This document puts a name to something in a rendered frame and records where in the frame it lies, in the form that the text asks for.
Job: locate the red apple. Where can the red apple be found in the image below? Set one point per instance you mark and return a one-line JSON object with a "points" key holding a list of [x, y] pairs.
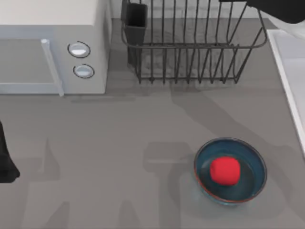
{"points": [[225, 171]]}

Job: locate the large microwave knob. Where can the large microwave knob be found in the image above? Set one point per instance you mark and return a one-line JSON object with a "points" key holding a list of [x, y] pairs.
{"points": [[78, 49]]}

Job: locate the pale microwave oven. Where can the pale microwave oven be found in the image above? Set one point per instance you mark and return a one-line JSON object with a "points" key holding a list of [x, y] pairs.
{"points": [[100, 35]]}

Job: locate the blue bowl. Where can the blue bowl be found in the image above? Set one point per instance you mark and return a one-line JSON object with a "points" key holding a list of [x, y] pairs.
{"points": [[252, 188]]}

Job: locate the small microwave knob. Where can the small microwave knob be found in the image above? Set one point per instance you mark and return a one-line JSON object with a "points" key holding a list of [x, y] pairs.
{"points": [[83, 71]]}

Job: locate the black utensil cup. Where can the black utensil cup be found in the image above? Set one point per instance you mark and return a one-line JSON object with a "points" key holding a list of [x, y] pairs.
{"points": [[134, 23]]}

